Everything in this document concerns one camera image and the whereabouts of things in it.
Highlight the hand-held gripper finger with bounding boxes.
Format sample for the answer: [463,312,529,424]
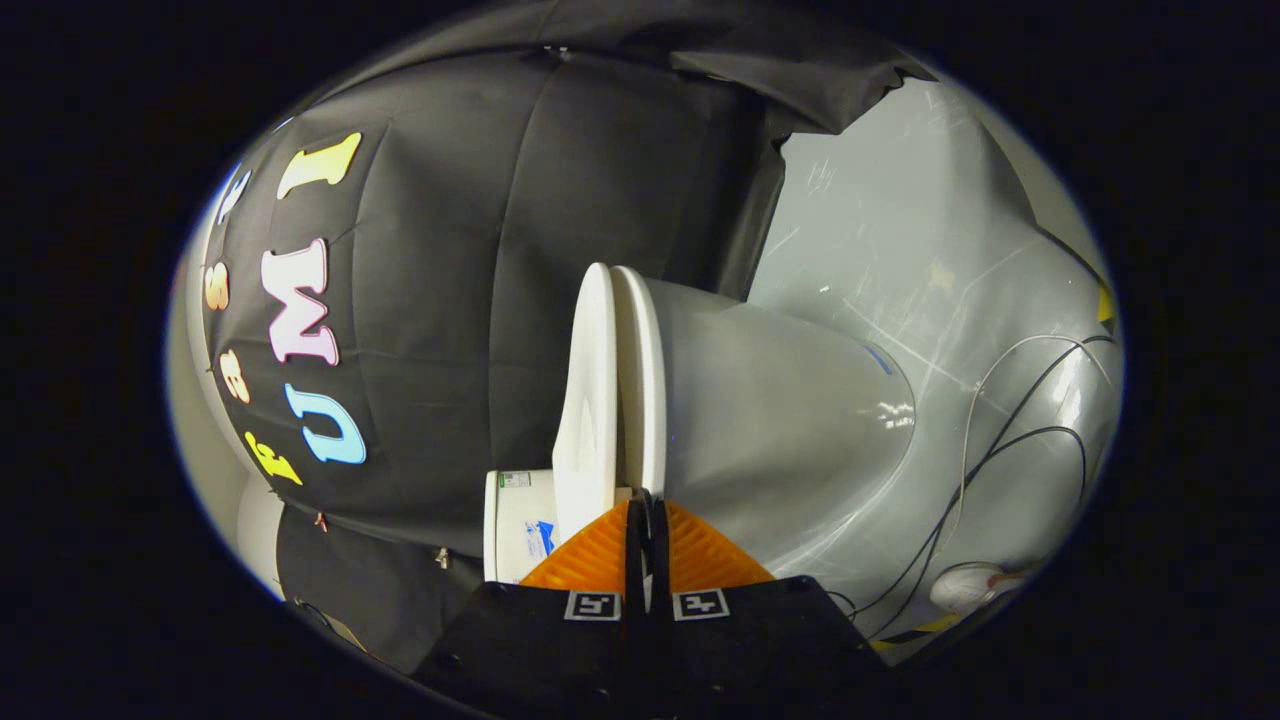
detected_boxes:
[415,498,647,720]
[645,498,891,720]

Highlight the white toilet lid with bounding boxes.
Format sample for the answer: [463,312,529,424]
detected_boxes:
[551,262,622,549]

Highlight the white toilet seat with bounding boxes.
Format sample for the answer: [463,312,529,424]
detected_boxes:
[610,265,669,498]

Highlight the white toilet with tank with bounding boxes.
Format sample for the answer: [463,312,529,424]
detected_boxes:
[483,268,918,606]

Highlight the white shoe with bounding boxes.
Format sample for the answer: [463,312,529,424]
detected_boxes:
[929,561,1033,614]

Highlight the black backdrop cloth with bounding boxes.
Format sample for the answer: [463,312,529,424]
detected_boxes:
[200,0,941,677]

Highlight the black cable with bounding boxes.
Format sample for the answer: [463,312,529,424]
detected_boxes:
[828,334,1120,643]

